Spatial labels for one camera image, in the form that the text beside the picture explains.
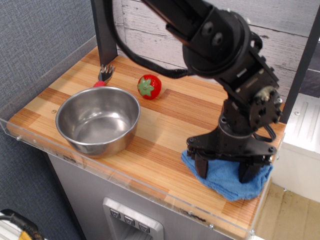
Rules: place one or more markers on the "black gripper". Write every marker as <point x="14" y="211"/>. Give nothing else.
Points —
<point x="231" y="140"/>

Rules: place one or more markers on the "blue rag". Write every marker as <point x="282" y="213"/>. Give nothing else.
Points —
<point x="223" y="177"/>

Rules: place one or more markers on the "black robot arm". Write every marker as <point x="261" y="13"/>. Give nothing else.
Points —
<point x="218" y="44"/>

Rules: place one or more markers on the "silver metal pan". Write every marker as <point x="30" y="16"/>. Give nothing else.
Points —
<point x="99" y="122"/>

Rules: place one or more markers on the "clear acrylic table guard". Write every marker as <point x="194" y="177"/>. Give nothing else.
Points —
<point x="149" y="175"/>

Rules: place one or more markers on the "white toy sink unit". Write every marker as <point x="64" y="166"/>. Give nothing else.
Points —
<point x="297" y="167"/>

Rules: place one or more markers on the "red toy strawberry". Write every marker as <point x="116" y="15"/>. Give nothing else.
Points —
<point x="149" y="86"/>

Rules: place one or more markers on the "silver dispenser button panel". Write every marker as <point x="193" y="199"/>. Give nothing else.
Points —
<point x="128" y="224"/>

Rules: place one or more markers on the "silver toy fridge cabinet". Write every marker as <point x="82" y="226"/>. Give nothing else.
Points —
<point x="85" y="192"/>

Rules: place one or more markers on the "yellow object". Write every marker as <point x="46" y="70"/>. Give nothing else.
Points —
<point x="25" y="236"/>

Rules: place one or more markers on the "red-handled metal spork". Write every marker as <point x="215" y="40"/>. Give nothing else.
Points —
<point x="105" y="74"/>

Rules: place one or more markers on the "black vertical post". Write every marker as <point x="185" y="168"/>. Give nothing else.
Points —
<point x="107" y="48"/>

